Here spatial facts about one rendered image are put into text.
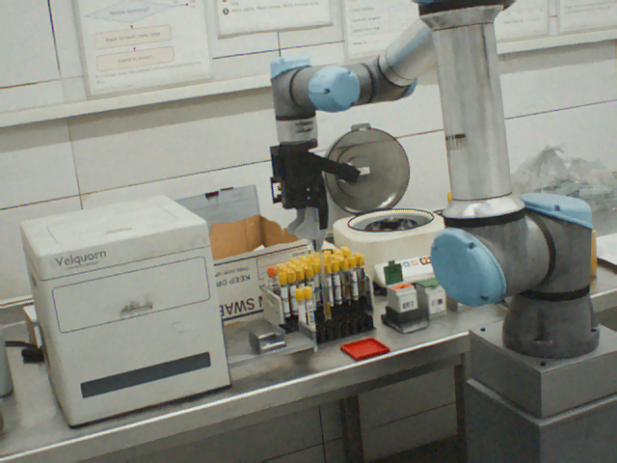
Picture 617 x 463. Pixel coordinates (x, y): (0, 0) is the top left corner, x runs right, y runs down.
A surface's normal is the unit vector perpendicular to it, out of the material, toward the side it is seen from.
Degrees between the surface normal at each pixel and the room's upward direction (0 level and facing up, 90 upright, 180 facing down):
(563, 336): 74
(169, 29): 94
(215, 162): 90
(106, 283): 90
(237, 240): 88
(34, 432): 0
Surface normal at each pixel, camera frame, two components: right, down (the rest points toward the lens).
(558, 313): -0.12, -0.02
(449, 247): -0.80, 0.33
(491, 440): -0.91, 0.19
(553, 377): 0.40, 0.19
